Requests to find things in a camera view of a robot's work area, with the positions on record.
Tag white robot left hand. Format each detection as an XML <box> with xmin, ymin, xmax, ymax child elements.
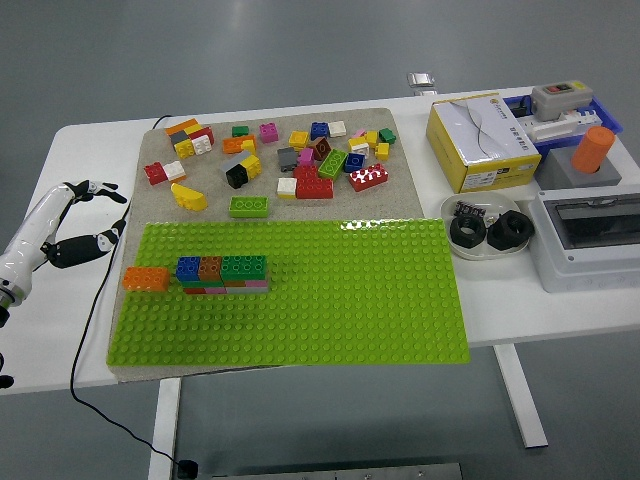
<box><xmin>0</xmin><ymin>178</ymin><xmax>129</xmax><ymax>307</ymax></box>

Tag orange eight-stud toy brick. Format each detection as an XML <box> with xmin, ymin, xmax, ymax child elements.
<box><xmin>122</xmin><ymin>266</ymin><xmax>172</xmax><ymax>293</ymax></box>

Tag red four-stud toy brick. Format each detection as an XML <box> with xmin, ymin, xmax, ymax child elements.
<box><xmin>144</xmin><ymin>161</ymin><xmax>169</xmax><ymax>187</ymax></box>

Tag yellow curved toy brick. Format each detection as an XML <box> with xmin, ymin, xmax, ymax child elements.
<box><xmin>170</xmin><ymin>182</ymin><xmax>209</xmax><ymax>212</ymax></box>

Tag brown toy brick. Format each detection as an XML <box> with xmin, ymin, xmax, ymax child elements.
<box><xmin>198</xmin><ymin>255</ymin><xmax>223</xmax><ymax>281</ymax></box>
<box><xmin>308</xmin><ymin>136</ymin><xmax>333</xmax><ymax>162</ymax></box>

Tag black toy brick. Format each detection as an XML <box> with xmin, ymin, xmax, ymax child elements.
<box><xmin>224</xmin><ymin>165</ymin><xmax>250</xmax><ymax>190</ymax></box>

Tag dark green eight-stud brick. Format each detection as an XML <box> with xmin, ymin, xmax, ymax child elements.
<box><xmin>219</xmin><ymin>254</ymin><xmax>268</xmax><ymax>281</ymax></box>

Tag grey slanted toy brick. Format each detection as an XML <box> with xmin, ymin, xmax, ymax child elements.
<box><xmin>219</xmin><ymin>150</ymin><xmax>251</xmax><ymax>177</ymax></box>

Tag light green three-hole brick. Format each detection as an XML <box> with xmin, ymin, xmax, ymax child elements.
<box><xmin>228</xmin><ymin>195</ymin><xmax>270</xmax><ymax>219</ymax></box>

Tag large red stepped brick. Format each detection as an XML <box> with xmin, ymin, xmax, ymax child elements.
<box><xmin>292</xmin><ymin>164</ymin><xmax>335</xmax><ymax>200</ymax></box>

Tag light green studded baseplate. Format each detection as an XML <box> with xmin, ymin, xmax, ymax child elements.
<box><xmin>105</xmin><ymin>217</ymin><xmax>472</xmax><ymax>372</ymax></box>

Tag red brick with white spots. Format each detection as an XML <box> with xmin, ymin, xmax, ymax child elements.
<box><xmin>348</xmin><ymin>163</ymin><xmax>390</xmax><ymax>193</ymax></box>

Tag white table leg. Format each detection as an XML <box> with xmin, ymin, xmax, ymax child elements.
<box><xmin>493</xmin><ymin>344</ymin><xmax>550</xmax><ymax>449</ymax></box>
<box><xmin>147</xmin><ymin>377</ymin><xmax>183</xmax><ymax>480</ymax></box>

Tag grey-brown table mat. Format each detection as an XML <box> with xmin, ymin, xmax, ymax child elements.
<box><xmin>115</xmin><ymin>107</ymin><xmax>426</xmax><ymax>384</ymax></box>

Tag silver metal clamp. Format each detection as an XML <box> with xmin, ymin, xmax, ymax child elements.
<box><xmin>406</xmin><ymin>71</ymin><xmax>442</xmax><ymax>97</ymax></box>

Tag white and yellow cardboard box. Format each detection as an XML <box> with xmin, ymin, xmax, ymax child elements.
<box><xmin>425</xmin><ymin>91</ymin><xmax>543</xmax><ymax>195</ymax></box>

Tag large black hex nut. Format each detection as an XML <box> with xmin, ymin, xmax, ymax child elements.
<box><xmin>486</xmin><ymin>209</ymin><xmax>536</xmax><ymax>253</ymax></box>

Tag white shallow dish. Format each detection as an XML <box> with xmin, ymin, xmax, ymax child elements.
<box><xmin>439</xmin><ymin>193</ymin><xmax>522</xmax><ymax>262</ymax></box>

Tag grey square block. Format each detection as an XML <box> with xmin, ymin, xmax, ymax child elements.
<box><xmin>534</xmin><ymin>146</ymin><xmax>623</xmax><ymax>192</ymax></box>

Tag white terminal block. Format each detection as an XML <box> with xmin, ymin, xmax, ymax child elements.
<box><xmin>518</xmin><ymin>108</ymin><xmax>604</xmax><ymax>147</ymax></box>

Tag orange cylinder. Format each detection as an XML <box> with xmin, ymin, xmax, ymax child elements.
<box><xmin>571</xmin><ymin>125</ymin><xmax>616</xmax><ymax>175</ymax></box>

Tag blue plastic tray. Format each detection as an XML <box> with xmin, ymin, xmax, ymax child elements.
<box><xmin>503</xmin><ymin>94</ymin><xmax>625</xmax><ymax>152</ymax></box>

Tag thin black power cord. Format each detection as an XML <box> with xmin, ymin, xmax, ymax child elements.
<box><xmin>69</xmin><ymin>114</ymin><xmax>181</xmax><ymax>464</ymax></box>

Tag grey-white electrical enclosure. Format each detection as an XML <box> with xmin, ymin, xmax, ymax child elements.
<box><xmin>528</xmin><ymin>183</ymin><xmax>640</xmax><ymax>295</ymax></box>

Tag grey push-button switch box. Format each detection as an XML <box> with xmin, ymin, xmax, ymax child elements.
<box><xmin>530</xmin><ymin>79</ymin><xmax>595</xmax><ymax>123</ymax></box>

